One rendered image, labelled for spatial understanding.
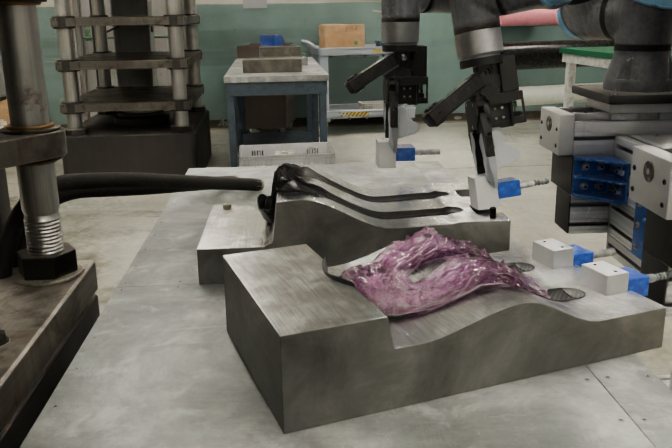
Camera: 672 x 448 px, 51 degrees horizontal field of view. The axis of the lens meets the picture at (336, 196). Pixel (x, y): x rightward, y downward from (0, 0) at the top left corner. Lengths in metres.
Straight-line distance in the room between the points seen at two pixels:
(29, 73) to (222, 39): 6.50
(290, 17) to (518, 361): 6.95
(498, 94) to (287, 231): 0.40
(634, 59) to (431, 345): 1.03
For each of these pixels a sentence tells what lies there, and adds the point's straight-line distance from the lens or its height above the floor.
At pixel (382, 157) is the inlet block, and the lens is 1.45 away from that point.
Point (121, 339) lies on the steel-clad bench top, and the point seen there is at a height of 0.80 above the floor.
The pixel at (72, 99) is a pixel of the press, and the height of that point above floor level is 0.65.
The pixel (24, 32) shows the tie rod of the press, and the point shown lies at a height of 1.19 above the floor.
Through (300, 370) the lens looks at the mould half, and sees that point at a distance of 0.74.
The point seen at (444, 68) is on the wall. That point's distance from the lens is 7.91.
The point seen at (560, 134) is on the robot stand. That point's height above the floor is 0.95.
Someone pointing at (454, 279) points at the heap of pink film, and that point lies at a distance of 0.88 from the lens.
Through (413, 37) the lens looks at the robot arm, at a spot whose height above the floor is 1.16.
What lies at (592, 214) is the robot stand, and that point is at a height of 0.77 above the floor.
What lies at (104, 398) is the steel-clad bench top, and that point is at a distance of 0.87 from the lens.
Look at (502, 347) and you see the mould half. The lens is 0.84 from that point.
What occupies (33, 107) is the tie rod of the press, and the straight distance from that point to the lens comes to 1.24.
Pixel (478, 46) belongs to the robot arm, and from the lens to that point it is 1.18.
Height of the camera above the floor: 1.22
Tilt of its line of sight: 15 degrees down
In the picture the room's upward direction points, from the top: 1 degrees counter-clockwise
